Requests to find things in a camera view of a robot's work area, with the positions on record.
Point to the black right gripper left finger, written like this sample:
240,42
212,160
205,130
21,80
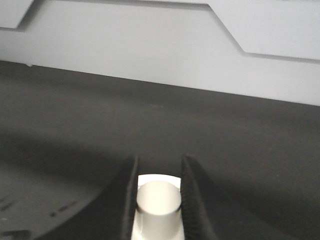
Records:
96,201

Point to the glass jar with cream lid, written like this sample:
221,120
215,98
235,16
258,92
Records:
158,212

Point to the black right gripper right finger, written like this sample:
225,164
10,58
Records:
211,213

